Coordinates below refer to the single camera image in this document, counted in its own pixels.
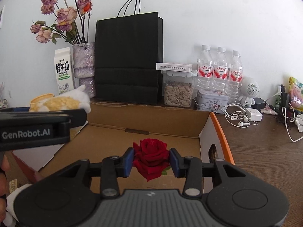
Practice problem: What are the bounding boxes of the red artificial rose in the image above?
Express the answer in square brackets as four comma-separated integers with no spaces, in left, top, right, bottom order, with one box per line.
[133,138,170,181]

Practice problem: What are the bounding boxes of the white charger block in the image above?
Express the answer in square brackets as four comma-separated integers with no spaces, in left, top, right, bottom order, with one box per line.
[245,108,263,122]

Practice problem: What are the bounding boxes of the colourful snack bag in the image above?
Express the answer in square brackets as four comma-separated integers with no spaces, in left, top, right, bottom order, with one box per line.
[289,77,303,112]

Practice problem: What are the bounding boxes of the white wired earphones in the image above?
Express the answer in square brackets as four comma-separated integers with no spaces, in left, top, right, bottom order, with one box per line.
[221,103,258,128]

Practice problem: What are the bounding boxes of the black power adapter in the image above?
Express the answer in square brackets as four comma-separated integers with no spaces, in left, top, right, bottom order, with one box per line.
[252,97,266,111]

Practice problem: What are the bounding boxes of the yellow white plush toy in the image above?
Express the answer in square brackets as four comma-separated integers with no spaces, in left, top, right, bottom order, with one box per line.
[29,85,91,114]

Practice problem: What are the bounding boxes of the water bottle middle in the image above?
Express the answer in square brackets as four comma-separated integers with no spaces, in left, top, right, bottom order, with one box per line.
[212,47,229,92]

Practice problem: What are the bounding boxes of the grey printed tin box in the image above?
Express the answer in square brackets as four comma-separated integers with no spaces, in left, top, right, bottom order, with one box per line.
[195,89,228,113]

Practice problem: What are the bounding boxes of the white milk carton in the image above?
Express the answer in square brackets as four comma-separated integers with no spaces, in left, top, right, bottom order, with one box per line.
[53,48,75,94]

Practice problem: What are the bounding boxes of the yellow ceramic mug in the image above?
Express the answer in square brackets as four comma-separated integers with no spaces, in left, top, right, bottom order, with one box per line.
[30,93,54,106]

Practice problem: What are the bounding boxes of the person's left hand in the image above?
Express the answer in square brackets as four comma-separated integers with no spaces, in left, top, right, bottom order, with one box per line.
[0,154,10,222]

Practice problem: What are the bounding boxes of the black phone stand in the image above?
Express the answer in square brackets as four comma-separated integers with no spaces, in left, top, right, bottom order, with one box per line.
[275,85,290,117]

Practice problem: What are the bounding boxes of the water bottle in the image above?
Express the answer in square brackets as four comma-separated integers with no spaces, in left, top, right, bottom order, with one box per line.
[226,50,243,103]
[212,47,229,92]
[197,45,214,90]

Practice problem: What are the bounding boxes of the water bottle left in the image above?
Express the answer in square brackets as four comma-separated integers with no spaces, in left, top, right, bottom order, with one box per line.
[197,45,214,90]

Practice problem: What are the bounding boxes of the dried pink rose bouquet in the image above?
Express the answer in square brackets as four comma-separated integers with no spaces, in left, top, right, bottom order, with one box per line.
[30,0,92,45]

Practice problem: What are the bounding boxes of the water bottle right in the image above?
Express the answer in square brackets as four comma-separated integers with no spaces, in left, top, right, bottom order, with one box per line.
[226,50,243,103]

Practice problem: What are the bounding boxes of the flat white box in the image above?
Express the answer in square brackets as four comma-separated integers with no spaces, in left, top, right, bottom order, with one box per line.
[156,63,193,73]

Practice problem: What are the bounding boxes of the clear jar of seeds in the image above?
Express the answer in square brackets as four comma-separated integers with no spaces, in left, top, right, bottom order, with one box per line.
[161,70,198,108]

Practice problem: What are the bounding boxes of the white robot toy speaker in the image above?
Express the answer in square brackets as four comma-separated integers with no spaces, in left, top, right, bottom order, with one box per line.
[238,77,259,108]

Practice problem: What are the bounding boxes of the purple textured vase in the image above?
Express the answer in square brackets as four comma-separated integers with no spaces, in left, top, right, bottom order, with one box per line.
[72,42,95,98]

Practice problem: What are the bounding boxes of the white charging cable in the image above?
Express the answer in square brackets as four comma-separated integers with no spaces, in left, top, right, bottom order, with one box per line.
[281,106,303,143]

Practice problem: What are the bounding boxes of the black paper shopping bag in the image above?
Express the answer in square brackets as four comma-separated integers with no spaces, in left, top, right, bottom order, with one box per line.
[94,11,163,105]

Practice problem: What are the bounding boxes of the orange cardboard box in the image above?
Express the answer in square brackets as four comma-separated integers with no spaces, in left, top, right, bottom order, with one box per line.
[6,103,234,185]

